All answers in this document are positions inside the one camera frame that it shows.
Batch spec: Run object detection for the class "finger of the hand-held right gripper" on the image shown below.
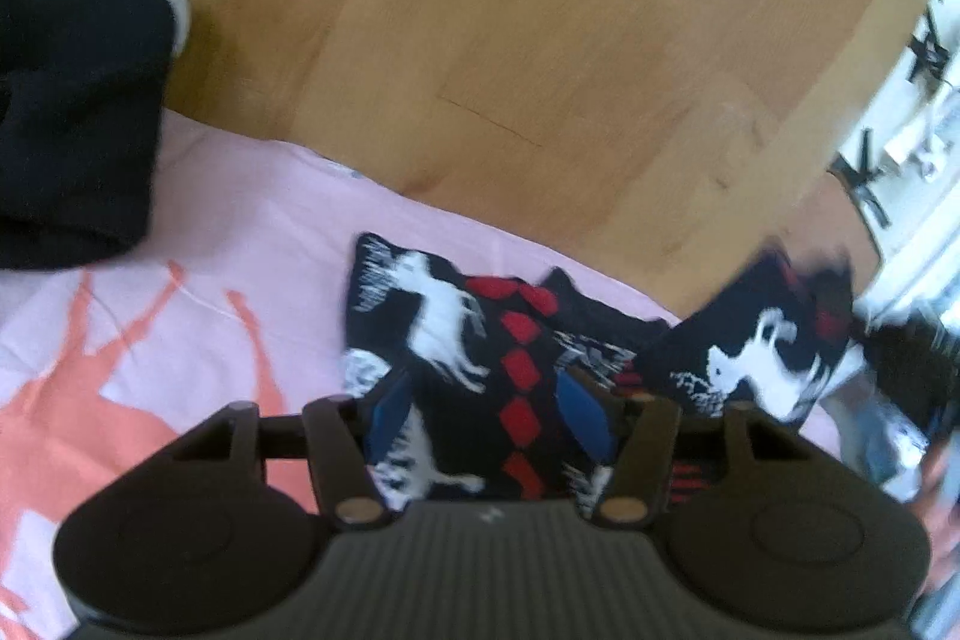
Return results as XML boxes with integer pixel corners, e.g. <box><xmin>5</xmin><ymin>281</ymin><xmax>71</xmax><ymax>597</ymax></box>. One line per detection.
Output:
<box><xmin>859</xmin><ymin>310</ymin><xmax>960</xmax><ymax>431</ymax></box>

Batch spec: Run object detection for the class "navy animal-print knit sweater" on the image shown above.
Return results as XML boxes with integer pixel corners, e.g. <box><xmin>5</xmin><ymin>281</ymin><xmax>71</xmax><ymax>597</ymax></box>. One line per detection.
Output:
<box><xmin>341</xmin><ymin>231</ymin><xmax>863</xmax><ymax>513</ymax></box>

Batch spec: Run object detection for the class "white power adapter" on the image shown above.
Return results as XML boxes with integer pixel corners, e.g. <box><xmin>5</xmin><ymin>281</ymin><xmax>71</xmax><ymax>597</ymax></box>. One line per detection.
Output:
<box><xmin>883</xmin><ymin>85</ymin><xmax>960</xmax><ymax>184</ymax></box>

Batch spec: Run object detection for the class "pink deer-print bed sheet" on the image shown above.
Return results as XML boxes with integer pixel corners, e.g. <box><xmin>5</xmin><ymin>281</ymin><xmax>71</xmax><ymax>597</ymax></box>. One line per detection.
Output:
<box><xmin>0</xmin><ymin>107</ymin><xmax>923</xmax><ymax>640</ymax></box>

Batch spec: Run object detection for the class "white furniture with black tape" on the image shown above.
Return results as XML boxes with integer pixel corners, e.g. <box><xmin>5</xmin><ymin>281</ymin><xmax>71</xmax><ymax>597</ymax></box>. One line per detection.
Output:
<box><xmin>832</xmin><ymin>0</ymin><xmax>960</xmax><ymax>341</ymax></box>

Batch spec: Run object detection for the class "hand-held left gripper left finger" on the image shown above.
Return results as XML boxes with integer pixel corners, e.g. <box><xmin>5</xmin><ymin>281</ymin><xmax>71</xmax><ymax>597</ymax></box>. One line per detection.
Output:
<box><xmin>169</xmin><ymin>374</ymin><xmax>417</xmax><ymax>531</ymax></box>

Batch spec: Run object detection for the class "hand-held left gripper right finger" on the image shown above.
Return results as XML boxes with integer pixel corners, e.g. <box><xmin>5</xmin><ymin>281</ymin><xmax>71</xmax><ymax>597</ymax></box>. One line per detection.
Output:
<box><xmin>556</xmin><ymin>368</ymin><xmax>815</xmax><ymax>530</ymax></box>

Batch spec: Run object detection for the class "brown cushion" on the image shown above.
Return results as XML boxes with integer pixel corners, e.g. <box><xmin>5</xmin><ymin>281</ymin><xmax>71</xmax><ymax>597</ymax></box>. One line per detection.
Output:
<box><xmin>825</xmin><ymin>167</ymin><xmax>886</xmax><ymax>292</ymax></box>

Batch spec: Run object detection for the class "black garment with white stripe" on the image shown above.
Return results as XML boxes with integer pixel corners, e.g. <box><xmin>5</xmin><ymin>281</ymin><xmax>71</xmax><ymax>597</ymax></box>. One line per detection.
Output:
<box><xmin>0</xmin><ymin>0</ymin><xmax>192</xmax><ymax>272</ymax></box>

